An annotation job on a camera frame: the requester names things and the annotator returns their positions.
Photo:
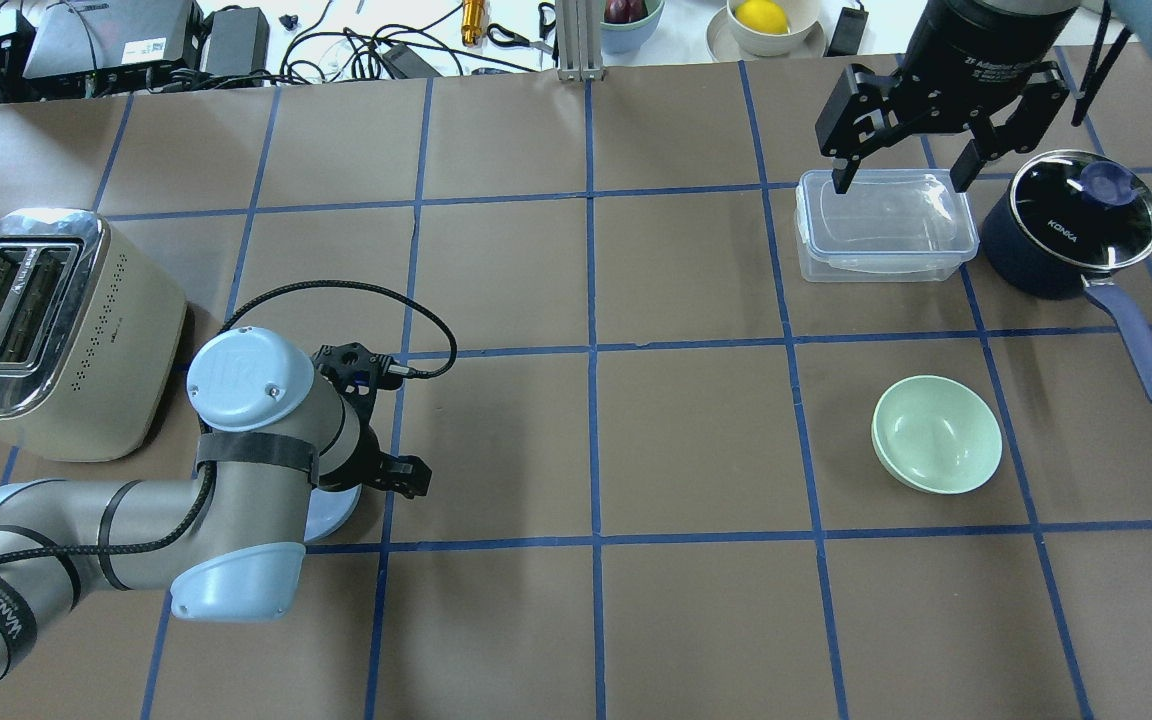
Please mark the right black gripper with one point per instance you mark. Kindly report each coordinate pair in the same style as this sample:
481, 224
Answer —
981, 55

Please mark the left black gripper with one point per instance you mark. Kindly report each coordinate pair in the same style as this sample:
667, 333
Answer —
368, 443

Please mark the green bowl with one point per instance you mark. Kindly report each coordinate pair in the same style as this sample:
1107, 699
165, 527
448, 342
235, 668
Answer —
936, 435

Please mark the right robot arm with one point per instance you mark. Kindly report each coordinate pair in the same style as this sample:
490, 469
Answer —
1120, 22

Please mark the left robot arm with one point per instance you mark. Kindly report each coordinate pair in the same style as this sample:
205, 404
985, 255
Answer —
282, 429

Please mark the beige bowl with lemon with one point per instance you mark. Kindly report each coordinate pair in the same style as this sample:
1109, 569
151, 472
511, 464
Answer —
748, 30

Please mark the blue bowl with fruit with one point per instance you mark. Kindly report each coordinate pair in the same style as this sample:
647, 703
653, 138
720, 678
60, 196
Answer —
627, 25

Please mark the clear plastic food container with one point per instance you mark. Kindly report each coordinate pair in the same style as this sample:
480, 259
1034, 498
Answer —
891, 225

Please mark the dark blue saucepan with lid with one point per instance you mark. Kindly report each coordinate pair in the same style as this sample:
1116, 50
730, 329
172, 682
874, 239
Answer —
1068, 221

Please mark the cream toaster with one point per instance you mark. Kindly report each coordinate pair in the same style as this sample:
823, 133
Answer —
89, 330

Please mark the black power adapter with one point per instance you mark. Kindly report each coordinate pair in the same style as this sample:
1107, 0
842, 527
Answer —
236, 42

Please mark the black computer box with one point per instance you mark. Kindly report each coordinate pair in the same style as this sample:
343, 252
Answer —
93, 48

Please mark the aluminium frame post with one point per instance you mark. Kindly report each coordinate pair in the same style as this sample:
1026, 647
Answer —
579, 40

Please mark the orange handled tool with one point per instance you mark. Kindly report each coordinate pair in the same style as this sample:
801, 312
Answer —
473, 22

